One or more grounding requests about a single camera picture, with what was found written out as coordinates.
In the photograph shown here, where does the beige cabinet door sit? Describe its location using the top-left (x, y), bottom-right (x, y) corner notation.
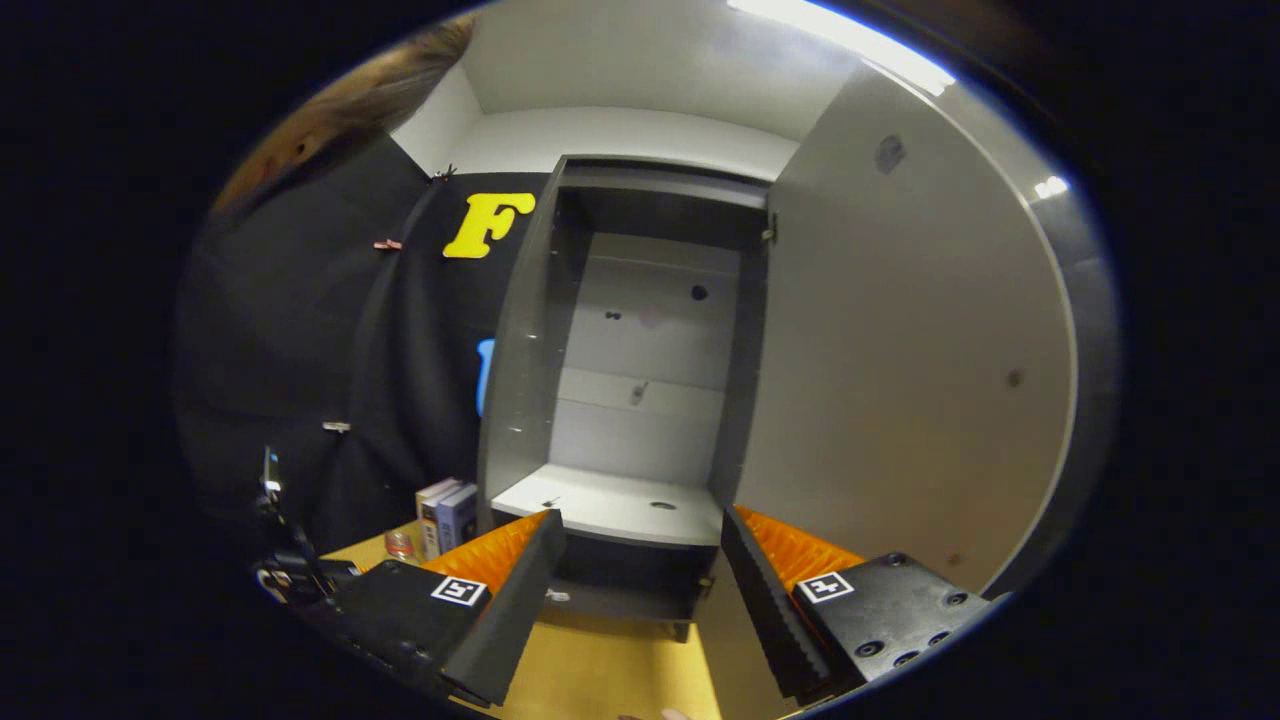
top-left (695, 62), bottom-right (1119, 720)

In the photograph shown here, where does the black backdrop cloth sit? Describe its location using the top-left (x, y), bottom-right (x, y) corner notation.
top-left (175, 135), bottom-right (561, 561)

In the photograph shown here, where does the long ceiling light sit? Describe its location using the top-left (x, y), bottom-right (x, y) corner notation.
top-left (728, 0), bottom-right (958, 98)

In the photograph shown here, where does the blue book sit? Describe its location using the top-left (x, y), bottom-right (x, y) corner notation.
top-left (438, 484), bottom-right (480, 554)

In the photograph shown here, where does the navy book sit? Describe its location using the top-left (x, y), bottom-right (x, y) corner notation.
top-left (422, 484), bottom-right (469, 561)

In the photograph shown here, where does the grey cabinet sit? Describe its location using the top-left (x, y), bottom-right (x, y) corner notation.
top-left (477, 154), bottom-right (777, 643)

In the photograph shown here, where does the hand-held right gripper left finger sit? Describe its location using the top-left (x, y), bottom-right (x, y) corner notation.
top-left (330, 508), bottom-right (568, 709)

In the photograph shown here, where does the white book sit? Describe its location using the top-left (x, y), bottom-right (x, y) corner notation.
top-left (415, 477), bottom-right (463, 561)

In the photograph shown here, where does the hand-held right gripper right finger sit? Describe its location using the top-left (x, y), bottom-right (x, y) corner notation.
top-left (720, 505), bottom-right (1001, 701)

